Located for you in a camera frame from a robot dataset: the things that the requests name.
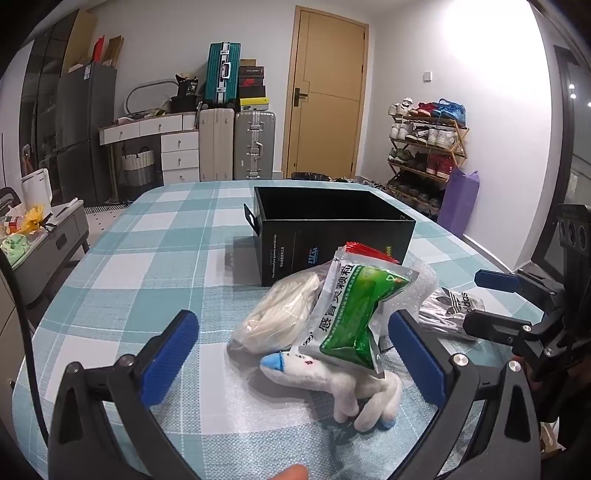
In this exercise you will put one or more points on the white desk with drawers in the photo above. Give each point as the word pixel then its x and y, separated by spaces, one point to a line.
pixel 178 147

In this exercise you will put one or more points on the white plush toy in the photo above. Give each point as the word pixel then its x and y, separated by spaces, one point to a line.
pixel 332 383

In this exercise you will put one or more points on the yellow and black shoe box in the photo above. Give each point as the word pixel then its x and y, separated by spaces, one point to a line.
pixel 254 104

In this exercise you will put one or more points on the red and white packet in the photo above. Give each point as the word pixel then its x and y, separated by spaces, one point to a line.
pixel 369 251

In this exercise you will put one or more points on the bubble wrap sheet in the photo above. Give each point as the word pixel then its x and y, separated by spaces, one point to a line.
pixel 425 286

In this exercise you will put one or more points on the white kettle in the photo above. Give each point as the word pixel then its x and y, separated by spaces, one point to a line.
pixel 36 194

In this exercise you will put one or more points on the shoes on floor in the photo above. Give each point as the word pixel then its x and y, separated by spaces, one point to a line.
pixel 360 183

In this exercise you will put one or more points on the group of shoes on rack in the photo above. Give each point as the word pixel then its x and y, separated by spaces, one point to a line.
pixel 429 136

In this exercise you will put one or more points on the brown cardboard shoe box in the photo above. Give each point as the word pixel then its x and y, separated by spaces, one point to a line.
pixel 248 62

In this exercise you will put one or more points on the grey side cabinet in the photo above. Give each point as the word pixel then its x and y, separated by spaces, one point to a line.
pixel 55 254

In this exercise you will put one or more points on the beige suitcase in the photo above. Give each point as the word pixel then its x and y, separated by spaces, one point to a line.
pixel 214 145

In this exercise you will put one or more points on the teal suitcase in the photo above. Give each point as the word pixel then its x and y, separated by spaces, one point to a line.
pixel 217 74

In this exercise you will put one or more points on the white and grey basket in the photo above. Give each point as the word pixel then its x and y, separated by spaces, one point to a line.
pixel 137 168

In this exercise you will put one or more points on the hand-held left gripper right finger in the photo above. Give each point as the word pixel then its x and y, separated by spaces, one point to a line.
pixel 415 360

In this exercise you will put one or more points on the dark glass door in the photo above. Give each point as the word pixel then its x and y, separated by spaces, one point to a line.
pixel 561 138

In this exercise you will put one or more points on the clear bag of cream cloth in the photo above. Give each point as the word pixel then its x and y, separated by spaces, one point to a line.
pixel 277 309

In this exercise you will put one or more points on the black cardboard box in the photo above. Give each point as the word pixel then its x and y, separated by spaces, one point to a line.
pixel 323 221

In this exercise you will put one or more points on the purple bag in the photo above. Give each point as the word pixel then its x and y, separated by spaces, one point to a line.
pixel 457 203

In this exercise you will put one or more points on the yellow plastic bag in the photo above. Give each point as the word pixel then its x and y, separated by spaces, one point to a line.
pixel 32 221

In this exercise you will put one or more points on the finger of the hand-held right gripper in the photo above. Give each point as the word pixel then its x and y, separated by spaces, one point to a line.
pixel 496 280
pixel 489 325

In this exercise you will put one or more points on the grey refrigerator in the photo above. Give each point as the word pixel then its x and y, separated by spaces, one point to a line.
pixel 85 134

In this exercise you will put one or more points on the small cardboard box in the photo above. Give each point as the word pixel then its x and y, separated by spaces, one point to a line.
pixel 113 50

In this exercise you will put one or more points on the green snack bag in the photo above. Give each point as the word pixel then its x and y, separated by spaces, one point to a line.
pixel 16 244

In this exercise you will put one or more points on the oval mirror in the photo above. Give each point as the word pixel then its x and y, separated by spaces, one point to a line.
pixel 152 83

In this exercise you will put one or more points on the green and white medicine packet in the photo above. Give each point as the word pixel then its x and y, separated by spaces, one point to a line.
pixel 355 314

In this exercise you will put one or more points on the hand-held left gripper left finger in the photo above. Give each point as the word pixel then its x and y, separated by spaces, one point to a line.
pixel 171 355

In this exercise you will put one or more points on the clear bag with striped logo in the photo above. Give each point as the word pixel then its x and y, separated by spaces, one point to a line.
pixel 461 300

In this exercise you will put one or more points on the black trash bag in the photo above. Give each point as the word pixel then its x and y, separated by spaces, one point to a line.
pixel 309 175

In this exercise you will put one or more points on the teal checked tablecloth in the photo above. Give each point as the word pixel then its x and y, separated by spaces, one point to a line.
pixel 138 258

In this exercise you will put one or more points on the silver suitcase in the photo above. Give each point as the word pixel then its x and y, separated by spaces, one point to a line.
pixel 254 145

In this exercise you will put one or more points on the large cardboard box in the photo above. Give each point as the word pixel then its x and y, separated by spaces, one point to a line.
pixel 78 41

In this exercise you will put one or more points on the person's left hand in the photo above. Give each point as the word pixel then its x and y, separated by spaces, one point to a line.
pixel 288 473

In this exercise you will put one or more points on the black glass cabinet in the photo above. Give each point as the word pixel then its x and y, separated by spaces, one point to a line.
pixel 44 92

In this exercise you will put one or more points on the wooden shoe rack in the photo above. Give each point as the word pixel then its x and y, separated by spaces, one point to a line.
pixel 459 147

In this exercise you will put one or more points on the black shoe box red logo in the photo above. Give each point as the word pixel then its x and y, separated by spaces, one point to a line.
pixel 251 82

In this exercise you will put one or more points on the wooden door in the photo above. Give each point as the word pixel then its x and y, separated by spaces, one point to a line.
pixel 323 115

